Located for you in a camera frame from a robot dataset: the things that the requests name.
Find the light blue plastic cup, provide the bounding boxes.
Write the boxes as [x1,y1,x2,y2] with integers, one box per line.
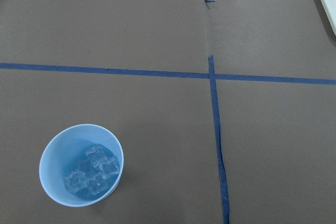
[39,124,124,207]

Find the ice cubes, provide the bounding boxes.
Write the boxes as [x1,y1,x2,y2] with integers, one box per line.
[64,144,120,199]

